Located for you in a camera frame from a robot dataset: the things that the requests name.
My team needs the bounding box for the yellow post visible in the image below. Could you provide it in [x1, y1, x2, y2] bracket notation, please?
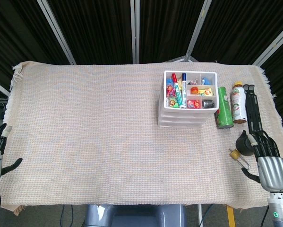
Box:
[227, 205, 235, 227]

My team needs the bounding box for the yellow cap drink bottle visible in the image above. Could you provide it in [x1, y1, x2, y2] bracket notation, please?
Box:
[230, 81, 248, 125]

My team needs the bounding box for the white table leg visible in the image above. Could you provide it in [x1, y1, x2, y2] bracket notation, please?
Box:
[197, 204, 204, 225]

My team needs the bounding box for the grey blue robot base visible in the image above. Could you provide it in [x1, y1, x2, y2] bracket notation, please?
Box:
[84, 204, 187, 227]

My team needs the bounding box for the yellow snack packet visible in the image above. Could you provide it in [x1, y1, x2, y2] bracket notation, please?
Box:
[197, 87, 214, 96]

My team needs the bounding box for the green cartoon card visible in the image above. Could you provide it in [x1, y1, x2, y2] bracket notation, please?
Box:
[166, 97, 180, 108]

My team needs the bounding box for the white plastic drawer organizer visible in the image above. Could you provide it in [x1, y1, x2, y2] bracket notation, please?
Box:
[157, 70, 220, 128]

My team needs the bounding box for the blue cap white marker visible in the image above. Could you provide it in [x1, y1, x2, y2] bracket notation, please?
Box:
[181, 72, 188, 109]

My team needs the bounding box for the yellow keychain with clip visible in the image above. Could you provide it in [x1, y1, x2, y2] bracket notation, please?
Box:
[228, 148, 251, 170]

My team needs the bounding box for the clear plastic drawer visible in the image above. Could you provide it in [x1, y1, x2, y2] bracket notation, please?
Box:
[159, 109, 215, 116]
[158, 114, 209, 122]
[157, 120, 203, 128]

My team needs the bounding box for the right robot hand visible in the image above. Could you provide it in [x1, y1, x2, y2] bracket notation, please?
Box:
[241, 131, 283, 192]

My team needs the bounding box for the beige woven tablecloth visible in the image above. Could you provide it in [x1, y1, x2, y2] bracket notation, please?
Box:
[1, 61, 283, 212]

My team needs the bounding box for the black folding stand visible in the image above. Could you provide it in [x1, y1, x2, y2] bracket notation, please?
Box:
[242, 84, 265, 137]

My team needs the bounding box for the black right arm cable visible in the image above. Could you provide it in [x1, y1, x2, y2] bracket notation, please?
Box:
[261, 207, 272, 227]

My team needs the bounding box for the green chips can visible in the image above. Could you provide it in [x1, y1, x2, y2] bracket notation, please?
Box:
[214, 86, 234, 130]

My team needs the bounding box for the black kettle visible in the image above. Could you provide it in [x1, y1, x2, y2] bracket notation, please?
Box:
[235, 130, 257, 157]

